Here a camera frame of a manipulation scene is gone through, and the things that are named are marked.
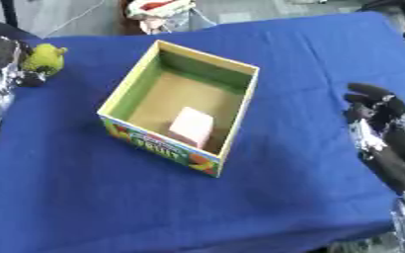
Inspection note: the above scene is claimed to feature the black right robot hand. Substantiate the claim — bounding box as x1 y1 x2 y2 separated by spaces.
341 82 405 196

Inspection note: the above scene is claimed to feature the green soft toy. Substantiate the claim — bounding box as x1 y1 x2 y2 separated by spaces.
19 42 70 77

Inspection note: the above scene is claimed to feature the tan cardboard box green inside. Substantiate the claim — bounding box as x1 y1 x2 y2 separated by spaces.
95 39 262 179

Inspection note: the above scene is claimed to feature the black pole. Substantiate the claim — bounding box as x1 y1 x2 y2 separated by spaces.
0 0 20 29

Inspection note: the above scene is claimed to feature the white and red bag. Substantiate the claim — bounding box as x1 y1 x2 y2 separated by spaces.
122 0 202 35

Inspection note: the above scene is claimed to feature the pink cube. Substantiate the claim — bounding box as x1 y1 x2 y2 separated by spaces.
166 106 216 149

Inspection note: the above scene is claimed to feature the white cable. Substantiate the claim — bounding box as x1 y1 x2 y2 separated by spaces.
41 0 108 38

